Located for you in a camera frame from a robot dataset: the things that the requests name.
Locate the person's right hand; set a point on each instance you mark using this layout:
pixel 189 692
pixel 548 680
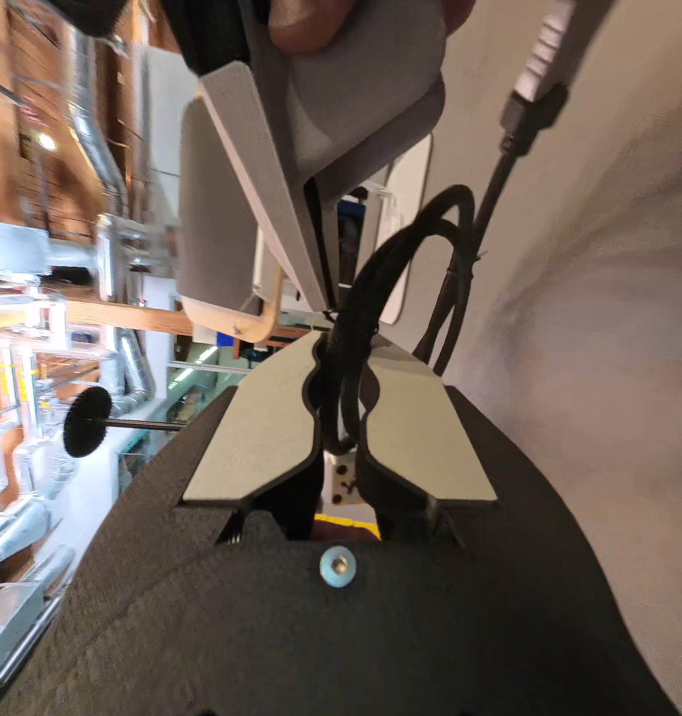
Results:
pixel 313 28

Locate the grey panel with wooden rim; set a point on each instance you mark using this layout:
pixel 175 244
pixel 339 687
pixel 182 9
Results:
pixel 212 201

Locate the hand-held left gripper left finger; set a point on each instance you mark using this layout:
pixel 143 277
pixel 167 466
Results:
pixel 252 436

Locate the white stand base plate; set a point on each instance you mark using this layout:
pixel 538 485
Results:
pixel 414 168

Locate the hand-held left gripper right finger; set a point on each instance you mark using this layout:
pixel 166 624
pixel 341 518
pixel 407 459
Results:
pixel 431 448

